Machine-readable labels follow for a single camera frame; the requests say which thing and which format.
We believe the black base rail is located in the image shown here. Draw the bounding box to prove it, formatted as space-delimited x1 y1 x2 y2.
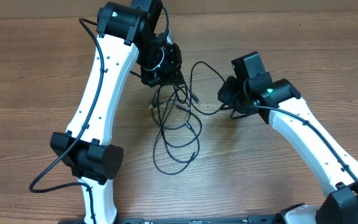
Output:
57 203 335 224

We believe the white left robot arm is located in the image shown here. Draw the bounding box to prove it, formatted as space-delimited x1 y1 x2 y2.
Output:
50 0 184 223

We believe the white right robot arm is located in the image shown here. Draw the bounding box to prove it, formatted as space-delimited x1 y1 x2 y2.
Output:
218 52 358 224

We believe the black cable bundle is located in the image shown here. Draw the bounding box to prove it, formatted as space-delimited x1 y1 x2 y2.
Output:
147 60 248 176

